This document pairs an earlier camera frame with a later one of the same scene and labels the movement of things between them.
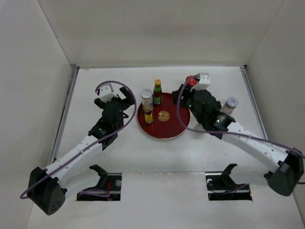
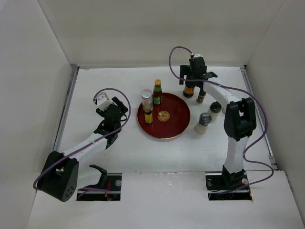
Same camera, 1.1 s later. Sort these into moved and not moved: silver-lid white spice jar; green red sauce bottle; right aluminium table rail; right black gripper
Moved: right black gripper
Not moved: right aluminium table rail; green red sauce bottle; silver-lid white spice jar
